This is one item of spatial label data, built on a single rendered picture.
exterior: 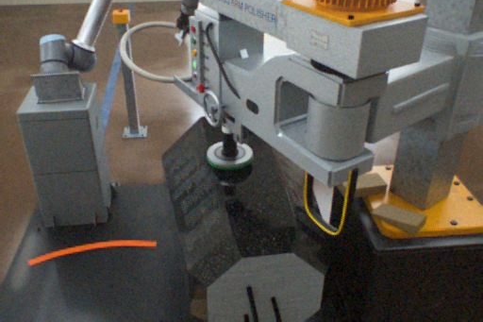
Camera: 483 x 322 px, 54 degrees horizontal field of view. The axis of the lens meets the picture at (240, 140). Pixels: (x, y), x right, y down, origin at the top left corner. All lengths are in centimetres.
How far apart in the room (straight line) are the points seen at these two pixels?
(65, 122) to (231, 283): 150
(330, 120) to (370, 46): 29
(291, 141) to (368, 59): 47
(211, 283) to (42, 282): 135
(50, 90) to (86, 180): 60
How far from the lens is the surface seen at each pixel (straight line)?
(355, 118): 145
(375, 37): 126
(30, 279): 306
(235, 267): 186
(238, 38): 189
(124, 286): 286
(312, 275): 198
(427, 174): 212
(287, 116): 166
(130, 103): 416
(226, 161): 215
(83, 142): 298
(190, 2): 263
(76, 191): 318
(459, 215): 225
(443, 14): 191
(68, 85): 296
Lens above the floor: 206
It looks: 30 degrees down
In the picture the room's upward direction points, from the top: straight up
